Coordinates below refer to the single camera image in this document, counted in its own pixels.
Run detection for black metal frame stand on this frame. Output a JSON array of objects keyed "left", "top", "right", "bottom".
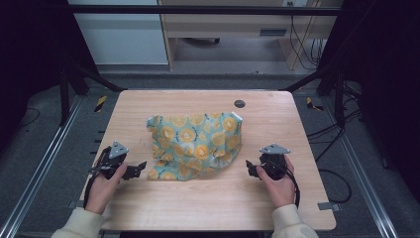
[
  {"left": 280, "top": 62, "right": 348, "bottom": 128},
  {"left": 58, "top": 59, "right": 128, "bottom": 127}
]

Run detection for person's right hand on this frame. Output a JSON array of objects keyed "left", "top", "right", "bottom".
[{"left": 256, "top": 155, "right": 297, "bottom": 209}]

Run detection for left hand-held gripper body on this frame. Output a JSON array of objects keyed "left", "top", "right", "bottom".
[{"left": 88, "top": 141, "right": 132, "bottom": 180}]

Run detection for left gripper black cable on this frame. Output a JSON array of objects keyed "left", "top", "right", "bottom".
[{"left": 82, "top": 147, "right": 112, "bottom": 210}]

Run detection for black horizontal frame bar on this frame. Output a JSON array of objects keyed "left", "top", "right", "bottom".
[{"left": 67, "top": 4, "right": 343, "bottom": 17}]

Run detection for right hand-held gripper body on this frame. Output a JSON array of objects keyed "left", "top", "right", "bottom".
[{"left": 259, "top": 143, "right": 292, "bottom": 181}]

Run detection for aluminium floor rail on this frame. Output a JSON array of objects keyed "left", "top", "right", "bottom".
[
  {"left": 321, "top": 97, "right": 400, "bottom": 238},
  {"left": 0, "top": 95, "right": 85, "bottom": 238}
]

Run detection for black floor cables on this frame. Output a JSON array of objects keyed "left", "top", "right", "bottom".
[{"left": 306, "top": 82, "right": 365, "bottom": 205}]

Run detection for person's left hand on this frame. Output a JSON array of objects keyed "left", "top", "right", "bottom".
[{"left": 84, "top": 162, "right": 129, "bottom": 215}]

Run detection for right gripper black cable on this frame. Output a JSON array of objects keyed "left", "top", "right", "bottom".
[{"left": 263, "top": 160, "right": 301, "bottom": 209}]

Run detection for black hanging cables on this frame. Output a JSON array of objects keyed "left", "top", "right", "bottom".
[{"left": 288, "top": 1, "right": 328, "bottom": 71}]

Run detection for grey tape strip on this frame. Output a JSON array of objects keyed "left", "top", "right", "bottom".
[{"left": 317, "top": 201, "right": 341, "bottom": 212}]

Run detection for yellow-handled tool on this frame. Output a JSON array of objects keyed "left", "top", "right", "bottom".
[
  {"left": 94, "top": 95, "right": 108, "bottom": 113},
  {"left": 305, "top": 96, "right": 325, "bottom": 112}
]

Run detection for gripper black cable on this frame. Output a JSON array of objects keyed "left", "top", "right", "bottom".
[
  {"left": 263, "top": 160, "right": 301, "bottom": 209},
  {"left": 82, "top": 147, "right": 112, "bottom": 210}
]

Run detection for white cabinet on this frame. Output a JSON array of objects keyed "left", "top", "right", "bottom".
[{"left": 67, "top": 0, "right": 169, "bottom": 65}]

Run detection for yellow-handled tool left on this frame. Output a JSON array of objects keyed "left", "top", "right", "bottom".
[{"left": 94, "top": 95, "right": 108, "bottom": 113}]

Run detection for yellow-handled tool right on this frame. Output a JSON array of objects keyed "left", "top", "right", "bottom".
[{"left": 305, "top": 96, "right": 325, "bottom": 112}]

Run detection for teal cloth with yellow print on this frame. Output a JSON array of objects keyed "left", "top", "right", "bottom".
[{"left": 146, "top": 111, "right": 244, "bottom": 181}]

